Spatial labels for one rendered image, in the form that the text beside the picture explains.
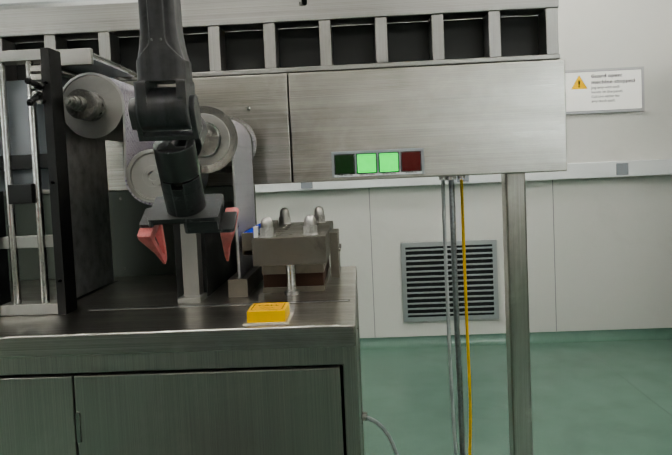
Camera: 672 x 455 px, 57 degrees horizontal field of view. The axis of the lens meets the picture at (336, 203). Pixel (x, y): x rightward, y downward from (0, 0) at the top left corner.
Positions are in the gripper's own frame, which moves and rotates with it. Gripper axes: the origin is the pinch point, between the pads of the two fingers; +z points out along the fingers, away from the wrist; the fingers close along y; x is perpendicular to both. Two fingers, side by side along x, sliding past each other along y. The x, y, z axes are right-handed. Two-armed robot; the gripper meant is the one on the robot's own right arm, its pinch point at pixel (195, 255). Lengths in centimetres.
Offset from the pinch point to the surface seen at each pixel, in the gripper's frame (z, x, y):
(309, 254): 23.2, -29.5, -16.1
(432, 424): 179, -104, -63
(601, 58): 81, -297, -197
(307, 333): 19.6, -2.2, -16.1
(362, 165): 24, -69, -30
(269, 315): 18.6, -6.0, -9.3
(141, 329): 20.0, -5.5, 13.8
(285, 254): 23.1, -29.9, -10.9
